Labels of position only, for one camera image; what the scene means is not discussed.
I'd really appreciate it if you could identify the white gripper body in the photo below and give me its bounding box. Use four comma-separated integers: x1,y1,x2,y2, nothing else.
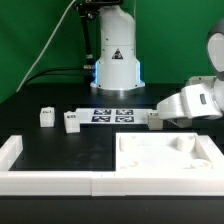
157,83,221,127

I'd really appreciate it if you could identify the white square tabletop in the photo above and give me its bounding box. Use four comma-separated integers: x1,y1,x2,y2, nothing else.
116,133,214,171

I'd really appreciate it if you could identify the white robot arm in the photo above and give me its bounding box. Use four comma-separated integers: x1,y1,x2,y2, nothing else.
91,4,224,126

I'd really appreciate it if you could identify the white U-shaped fence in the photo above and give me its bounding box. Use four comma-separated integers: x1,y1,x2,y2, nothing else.
0,134,224,196

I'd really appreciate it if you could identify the white AprilTag base plate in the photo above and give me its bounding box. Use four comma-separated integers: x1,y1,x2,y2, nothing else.
76,108,148,125

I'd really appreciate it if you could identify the black camera stand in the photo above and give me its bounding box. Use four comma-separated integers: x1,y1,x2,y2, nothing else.
72,0,124,84

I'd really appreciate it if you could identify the black cable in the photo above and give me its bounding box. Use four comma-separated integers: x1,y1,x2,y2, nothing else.
20,67,86,88

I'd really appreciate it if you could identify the white cable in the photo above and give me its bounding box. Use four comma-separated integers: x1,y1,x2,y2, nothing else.
15,0,78,93

